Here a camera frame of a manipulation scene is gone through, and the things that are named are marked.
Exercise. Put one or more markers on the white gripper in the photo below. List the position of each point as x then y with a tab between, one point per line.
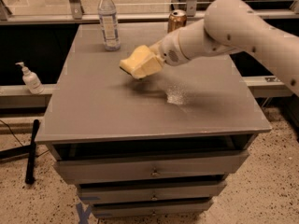
169	49

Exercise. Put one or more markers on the yellow sponge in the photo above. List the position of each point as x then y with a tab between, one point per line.
132	65

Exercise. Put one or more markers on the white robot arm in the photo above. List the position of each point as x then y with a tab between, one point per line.
228	26

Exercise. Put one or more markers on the clear plastic water bottle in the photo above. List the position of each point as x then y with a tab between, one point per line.
109	24

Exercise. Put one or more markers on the white pump dispenser bottle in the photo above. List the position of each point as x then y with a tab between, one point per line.
31	79

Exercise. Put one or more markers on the gold soda can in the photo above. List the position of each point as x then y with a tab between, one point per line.
177	19

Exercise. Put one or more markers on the grey drawer cabinet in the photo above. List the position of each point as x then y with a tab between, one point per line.
99	112

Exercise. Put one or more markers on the top grey drawer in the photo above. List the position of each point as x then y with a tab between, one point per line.
150	167

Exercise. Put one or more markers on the grey drawer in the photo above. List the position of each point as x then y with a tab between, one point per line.
151	192
150	167
151	208

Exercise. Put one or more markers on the middle grey drawer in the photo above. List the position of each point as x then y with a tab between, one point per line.
151	192

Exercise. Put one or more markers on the black stand leg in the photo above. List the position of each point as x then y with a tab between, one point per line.
29	150

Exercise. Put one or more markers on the bottom grey drawer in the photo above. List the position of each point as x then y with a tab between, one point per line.
151	208

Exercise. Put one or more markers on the metal window rail frame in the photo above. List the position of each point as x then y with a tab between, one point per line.
85	11

